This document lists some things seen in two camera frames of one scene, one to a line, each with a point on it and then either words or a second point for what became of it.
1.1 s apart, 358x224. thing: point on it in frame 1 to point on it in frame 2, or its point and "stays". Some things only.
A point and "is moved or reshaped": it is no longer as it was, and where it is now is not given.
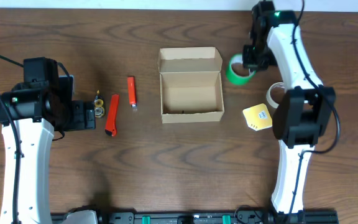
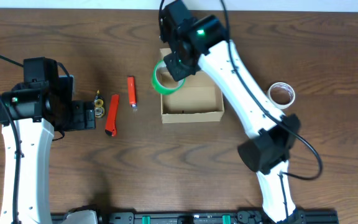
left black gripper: [89, 115] stays
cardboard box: [191, 84] stays
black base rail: [207, 217] stays
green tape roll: [234, 78] is moved or reshaped
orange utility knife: [110, 126] stays
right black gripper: [250, 58] to [175, 69]
